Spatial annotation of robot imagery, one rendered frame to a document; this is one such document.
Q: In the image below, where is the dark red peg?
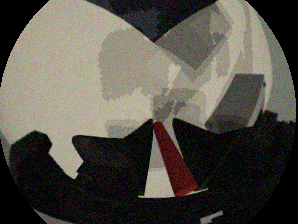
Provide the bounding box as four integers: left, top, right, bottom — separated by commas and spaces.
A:
153, 121, 198, 197

